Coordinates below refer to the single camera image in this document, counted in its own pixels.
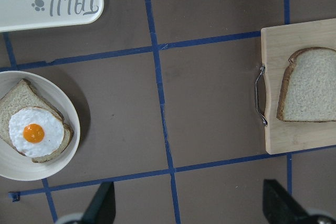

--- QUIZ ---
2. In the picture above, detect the bread slice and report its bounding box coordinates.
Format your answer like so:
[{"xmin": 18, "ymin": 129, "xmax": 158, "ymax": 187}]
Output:
[
  {"xmin": 1, "ymin": 79, "xmax": 74, "ymax": 163},
  {"xmin": 277, "ymin": 47, "xmax": 335, "ymax": 122}
]

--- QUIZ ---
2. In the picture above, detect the wooden cutting board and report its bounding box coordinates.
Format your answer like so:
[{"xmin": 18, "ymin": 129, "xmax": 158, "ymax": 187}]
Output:
[{"xmin": 261, "ymin": 18, "xmax": 335, "ymax": 154}]

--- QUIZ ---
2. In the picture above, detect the fried egg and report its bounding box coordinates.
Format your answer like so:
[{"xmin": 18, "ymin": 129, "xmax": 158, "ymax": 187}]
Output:
[{"xmin": 8, "ymin": 107, "xmax": 65, "ymax": 158}]

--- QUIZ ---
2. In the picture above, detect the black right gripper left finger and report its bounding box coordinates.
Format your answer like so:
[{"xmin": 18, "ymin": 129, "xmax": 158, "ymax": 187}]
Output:
[{"xmin": 82, "ymin": 182, "xmax": 116, "ymax": 223}]

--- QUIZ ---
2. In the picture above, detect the bread slice under egg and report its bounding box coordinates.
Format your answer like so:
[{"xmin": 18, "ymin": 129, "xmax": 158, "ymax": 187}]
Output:
[{"xmin": 1, "ymin": 79, "xmax": 74, "ymax": 163}]

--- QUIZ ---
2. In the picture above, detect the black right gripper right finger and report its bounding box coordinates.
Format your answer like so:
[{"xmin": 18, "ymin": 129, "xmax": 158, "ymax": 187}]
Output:
[{"xmin": 262, "ymin": 179, "xmax": 315, "ymax": 223}]

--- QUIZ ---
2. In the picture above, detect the white round plate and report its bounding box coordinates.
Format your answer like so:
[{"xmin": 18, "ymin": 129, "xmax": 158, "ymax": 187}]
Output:
[{"xmin": 1, "ymin": 71, "xmax": 80, "ymax": 181}]

